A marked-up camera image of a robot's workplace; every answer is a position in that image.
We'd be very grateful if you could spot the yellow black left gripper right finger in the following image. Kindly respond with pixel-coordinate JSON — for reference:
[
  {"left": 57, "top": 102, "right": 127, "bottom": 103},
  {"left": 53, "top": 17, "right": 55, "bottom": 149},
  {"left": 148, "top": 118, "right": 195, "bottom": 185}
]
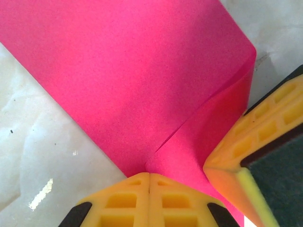
[{"left": 149, "top": 173, "right": 240, "bottom": 227}]

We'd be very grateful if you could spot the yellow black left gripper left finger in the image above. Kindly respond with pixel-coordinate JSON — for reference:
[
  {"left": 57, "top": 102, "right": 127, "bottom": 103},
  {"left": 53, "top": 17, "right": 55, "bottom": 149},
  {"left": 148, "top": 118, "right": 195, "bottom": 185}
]
[{"left": 58, "top": 172, "right": 150, "bottom": 227}]

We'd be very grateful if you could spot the pink square paper sheet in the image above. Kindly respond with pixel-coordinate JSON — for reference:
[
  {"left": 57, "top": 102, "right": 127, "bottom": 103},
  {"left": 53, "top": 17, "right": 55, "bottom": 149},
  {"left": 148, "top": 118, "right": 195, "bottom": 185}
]
[{"left": 0, "top": 0, "right": 258, "bottom": 227}]

